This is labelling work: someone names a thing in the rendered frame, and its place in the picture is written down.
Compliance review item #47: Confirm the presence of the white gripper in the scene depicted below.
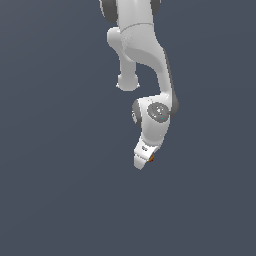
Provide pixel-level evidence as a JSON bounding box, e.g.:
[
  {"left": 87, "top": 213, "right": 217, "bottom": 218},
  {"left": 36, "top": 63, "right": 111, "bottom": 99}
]
[{"left": 133, "top": 137, "right": 156, "bottom": 171}]

